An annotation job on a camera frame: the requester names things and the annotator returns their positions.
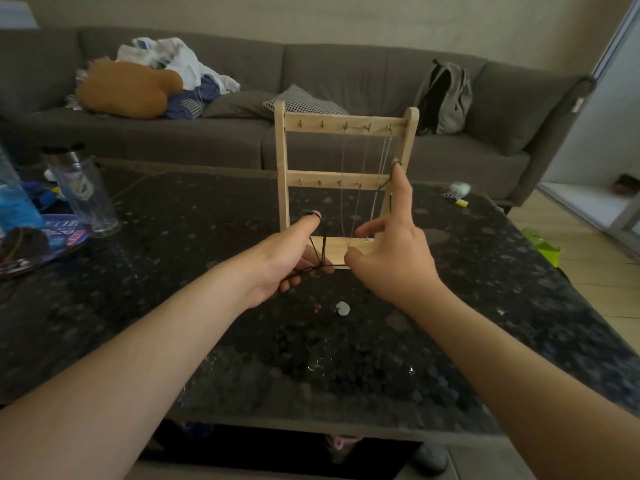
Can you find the pink item under table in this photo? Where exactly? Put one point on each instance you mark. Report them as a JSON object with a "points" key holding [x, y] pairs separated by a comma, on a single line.
{"points": [[342, 442]]}

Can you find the brown plush toy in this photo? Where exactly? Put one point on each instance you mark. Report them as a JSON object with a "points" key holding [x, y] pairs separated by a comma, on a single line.
{"points": [[127, 88]]}

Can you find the green bag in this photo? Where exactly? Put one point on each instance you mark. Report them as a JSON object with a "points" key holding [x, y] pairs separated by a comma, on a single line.
{"points": [[542, 248]]}

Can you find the grey fabric sofa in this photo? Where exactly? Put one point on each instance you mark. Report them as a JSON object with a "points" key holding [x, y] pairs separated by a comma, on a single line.
{"points": [[355, 72]]}

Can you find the person's right hand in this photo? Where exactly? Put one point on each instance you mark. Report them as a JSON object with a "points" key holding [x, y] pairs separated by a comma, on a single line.
{"points": [[400, 264]]}

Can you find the grey backpack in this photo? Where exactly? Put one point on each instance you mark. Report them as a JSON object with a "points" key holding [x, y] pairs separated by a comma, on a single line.
{"points": [[452, 105]]}

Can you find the sliding glass door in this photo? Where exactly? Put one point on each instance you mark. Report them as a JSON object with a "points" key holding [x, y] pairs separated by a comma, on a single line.
{"points": [[620, 104]]}

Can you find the person's right forearm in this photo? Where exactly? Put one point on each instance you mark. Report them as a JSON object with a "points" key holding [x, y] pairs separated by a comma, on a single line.
{"points": [[535, 394]]}

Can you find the checkered pillow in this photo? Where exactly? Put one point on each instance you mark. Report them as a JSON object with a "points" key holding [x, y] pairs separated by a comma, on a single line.
{"points": [[306, 102]]}

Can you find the clear plastic tumbler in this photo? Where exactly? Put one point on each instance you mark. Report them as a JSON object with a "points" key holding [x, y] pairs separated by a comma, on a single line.
{"points": [[85, 192]]}

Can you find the blue printed packet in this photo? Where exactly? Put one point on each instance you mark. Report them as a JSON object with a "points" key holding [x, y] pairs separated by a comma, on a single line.
{"points": [[65, 232]]}

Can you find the white crumpled garment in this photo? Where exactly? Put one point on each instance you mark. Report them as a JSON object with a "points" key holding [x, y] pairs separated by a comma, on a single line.
{"points": [[185, 60]]}

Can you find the wooden jewelry stand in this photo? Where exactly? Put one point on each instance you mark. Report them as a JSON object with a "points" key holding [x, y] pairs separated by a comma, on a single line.
{"points": [[325, 122]]}

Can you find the person's left hand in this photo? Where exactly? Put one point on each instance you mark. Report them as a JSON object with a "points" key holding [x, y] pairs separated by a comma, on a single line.
{"points": [[280, 264]]}

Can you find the dark shoe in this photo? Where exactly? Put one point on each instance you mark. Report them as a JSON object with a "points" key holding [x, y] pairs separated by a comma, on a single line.
{"points": [[627, 185]]}

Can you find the grey flat cushion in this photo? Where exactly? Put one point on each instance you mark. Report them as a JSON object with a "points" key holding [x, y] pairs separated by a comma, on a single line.
{"points": [[237, 105]]}

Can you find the blue crumpled garment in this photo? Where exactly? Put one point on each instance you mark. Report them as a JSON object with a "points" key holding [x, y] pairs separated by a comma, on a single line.
{"points": [[206, 93]]}

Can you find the blue plastic bottle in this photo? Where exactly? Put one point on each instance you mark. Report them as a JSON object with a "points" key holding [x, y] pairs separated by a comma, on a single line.
{"points": [[17, 204]]}

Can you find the person's left forearm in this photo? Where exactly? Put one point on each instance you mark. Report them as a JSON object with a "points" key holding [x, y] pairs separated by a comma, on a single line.
{"points": [[115, 389]]}

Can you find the blue cloth item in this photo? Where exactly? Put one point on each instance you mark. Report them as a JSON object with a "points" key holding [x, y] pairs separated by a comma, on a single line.
{"points": [[197, 429]]}

